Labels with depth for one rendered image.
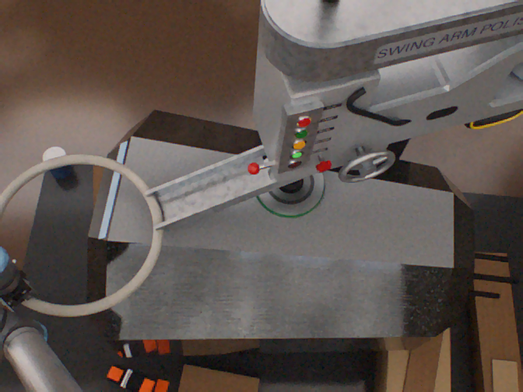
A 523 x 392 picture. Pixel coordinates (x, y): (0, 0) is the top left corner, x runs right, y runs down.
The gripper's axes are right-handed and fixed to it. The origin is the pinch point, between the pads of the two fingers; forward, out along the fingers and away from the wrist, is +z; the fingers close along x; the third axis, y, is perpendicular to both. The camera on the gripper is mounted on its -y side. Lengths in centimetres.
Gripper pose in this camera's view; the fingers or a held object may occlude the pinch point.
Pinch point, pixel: (15, 292)
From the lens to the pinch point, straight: 191.0
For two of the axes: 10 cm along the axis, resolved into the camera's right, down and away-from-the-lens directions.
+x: 6.7, -6.4, 3.6
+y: 7.3, 6.5, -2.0
